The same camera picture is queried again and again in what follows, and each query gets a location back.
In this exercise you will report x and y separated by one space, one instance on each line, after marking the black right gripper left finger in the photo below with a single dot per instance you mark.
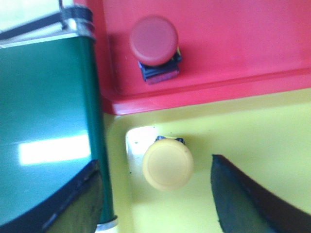
74 208

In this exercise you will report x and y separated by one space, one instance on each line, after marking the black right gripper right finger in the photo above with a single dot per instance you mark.
244 206

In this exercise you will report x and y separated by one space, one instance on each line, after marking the red mushroom push button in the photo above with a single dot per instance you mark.
154 43

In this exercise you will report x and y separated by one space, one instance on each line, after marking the yellow plastic tray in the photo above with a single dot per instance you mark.
268 137

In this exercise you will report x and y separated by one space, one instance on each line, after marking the green conveyor belt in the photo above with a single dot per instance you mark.
51 122

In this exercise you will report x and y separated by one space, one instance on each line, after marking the red plastic tray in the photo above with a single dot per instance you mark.
230 49

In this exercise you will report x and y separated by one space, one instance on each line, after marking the aluminium conveyor frame rail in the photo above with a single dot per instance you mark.
74 20

